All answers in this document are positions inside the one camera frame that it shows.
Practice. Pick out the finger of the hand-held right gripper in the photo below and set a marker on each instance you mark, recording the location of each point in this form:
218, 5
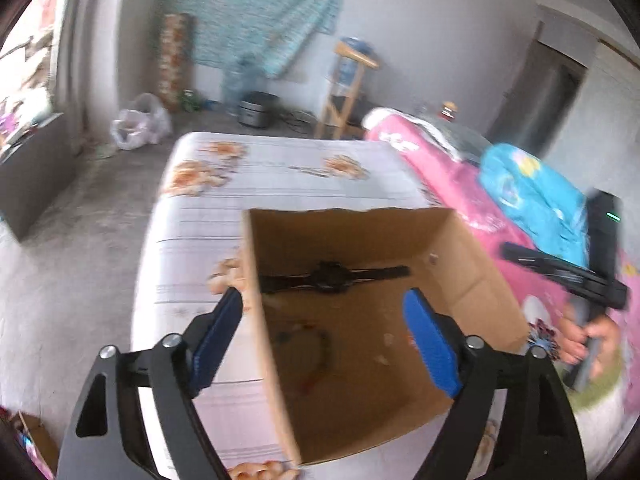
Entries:
545, 262

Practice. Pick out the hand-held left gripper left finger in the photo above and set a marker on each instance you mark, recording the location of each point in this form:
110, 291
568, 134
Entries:
215, 340

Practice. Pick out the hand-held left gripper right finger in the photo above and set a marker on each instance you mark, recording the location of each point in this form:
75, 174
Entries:
430, 340

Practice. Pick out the brown cardboard box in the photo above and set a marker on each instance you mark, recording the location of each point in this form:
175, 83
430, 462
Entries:
360, 385

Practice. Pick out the black purple smartwatch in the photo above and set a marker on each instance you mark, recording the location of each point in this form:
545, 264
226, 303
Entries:
330, 276

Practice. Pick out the person's right forearm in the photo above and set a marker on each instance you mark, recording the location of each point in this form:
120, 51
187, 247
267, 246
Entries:
610, 395

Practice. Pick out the person's right hand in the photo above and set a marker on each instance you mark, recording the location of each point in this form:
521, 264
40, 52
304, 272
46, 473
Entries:
607, 330

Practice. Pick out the blue floral blanket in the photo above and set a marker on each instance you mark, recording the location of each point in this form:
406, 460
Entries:
535, 195

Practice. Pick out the floral vinyl tablecloth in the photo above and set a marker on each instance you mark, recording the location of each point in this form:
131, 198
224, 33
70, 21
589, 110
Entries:
200, 220

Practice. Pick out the grey door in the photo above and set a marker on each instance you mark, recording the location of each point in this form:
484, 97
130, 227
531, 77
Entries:
540, 105

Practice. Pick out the grey patterned cloth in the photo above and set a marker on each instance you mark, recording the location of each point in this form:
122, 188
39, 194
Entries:
460, 135

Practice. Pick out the white plastic bag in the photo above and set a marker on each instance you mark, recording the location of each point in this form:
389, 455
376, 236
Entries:
140, 125

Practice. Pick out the grey rice cooker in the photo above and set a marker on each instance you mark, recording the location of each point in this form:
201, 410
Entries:
257, 110

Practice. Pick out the small green bottle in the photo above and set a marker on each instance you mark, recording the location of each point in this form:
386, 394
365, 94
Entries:
190, 101

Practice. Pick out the grey low cabinet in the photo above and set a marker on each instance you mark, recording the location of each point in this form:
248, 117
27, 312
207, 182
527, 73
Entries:
35, 180

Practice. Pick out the large clear water jug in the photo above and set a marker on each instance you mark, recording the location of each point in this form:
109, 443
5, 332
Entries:
240, 85

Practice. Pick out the blue water bottle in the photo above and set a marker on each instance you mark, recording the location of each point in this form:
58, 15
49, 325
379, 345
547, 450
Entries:
347, 72

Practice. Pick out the wooden stand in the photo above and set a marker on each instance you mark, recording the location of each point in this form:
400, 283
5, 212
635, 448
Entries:
360, 60

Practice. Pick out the pile of cloths and boxes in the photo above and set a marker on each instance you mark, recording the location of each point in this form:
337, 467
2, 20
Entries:
25, 85

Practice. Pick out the grey curtain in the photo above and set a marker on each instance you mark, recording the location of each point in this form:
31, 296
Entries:
90, 35

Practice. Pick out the teal floral wall cloth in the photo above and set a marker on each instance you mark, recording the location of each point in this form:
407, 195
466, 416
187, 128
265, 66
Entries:
260, 10

